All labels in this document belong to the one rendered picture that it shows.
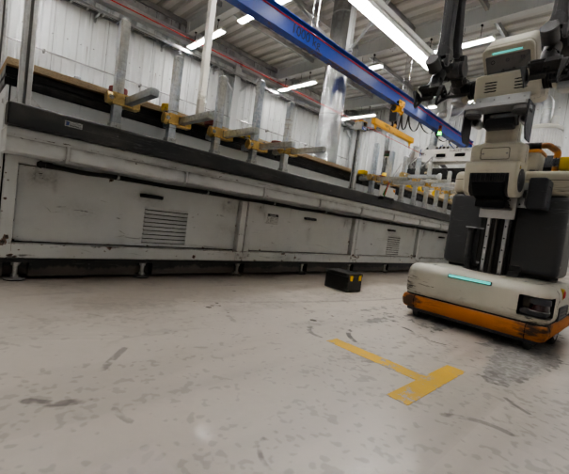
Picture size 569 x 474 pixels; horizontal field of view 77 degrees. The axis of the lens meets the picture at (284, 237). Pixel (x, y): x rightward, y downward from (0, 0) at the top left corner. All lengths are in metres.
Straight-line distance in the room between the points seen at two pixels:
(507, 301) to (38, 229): 2.07
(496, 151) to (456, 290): 0.67
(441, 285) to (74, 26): 8.86
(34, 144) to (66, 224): 0.43
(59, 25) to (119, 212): 7.72
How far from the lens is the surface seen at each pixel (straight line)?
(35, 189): 1.90
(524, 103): 1.88
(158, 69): 10.02
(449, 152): 6.20
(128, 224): 2.01
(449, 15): 2.04
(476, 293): 1.84
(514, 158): 1.93
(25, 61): 1.69
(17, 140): 1.67
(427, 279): 1.92
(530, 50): 2.02
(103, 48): 9.65
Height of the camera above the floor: 0.42
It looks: 3 degrees down
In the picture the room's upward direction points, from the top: 8 degrees clockwise
